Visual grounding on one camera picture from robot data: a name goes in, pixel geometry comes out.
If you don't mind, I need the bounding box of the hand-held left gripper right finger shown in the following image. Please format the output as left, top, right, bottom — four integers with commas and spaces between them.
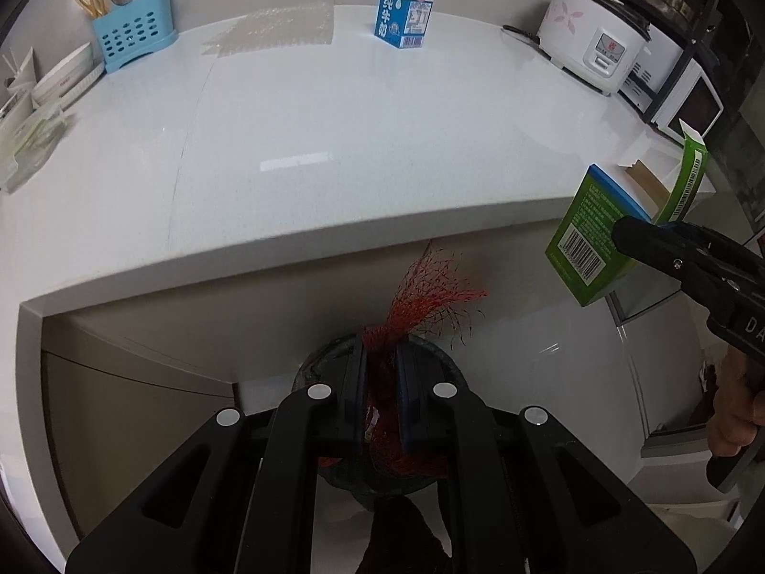
391, 338, 682, 574

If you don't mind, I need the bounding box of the red mesh bag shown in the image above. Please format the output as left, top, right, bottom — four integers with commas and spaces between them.
317, 239, 488, 479

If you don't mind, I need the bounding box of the white rice cooker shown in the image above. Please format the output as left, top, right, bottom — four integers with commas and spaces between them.
536, 0, 652, 97

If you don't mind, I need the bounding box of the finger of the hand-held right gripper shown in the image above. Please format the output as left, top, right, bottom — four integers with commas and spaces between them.
612, 215, 718, 298

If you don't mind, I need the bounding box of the blue white milk carton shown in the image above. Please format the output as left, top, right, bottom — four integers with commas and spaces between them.
374, 0, 439, 49

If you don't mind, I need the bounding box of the person's leg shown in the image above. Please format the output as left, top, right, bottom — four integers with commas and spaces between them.
355, 493, 450, 574

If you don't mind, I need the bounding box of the green paper box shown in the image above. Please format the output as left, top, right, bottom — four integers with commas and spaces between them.
545, 120, 716, 309

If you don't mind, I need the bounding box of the dark mesh trash bin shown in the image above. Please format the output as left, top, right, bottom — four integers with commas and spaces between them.
295, 335, 473, 498

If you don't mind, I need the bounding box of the person's right hand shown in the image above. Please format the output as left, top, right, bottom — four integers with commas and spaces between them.
708, 354, 765, 463

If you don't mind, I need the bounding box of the white microwave oven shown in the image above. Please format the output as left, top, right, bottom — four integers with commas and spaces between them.
648, 54, 726, 140

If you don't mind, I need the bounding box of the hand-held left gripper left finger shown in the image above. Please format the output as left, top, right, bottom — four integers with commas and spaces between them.
65, 335, 374, 574

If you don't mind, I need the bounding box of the white cup with sticks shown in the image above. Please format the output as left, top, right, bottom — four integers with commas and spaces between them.
1, 48, 40, 98

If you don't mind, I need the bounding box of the blue utensil holder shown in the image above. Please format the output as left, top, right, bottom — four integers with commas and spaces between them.
91, 0, 179, 75

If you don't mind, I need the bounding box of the white countertop appliance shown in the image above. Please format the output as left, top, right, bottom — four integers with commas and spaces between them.
618, 27, 688, 117

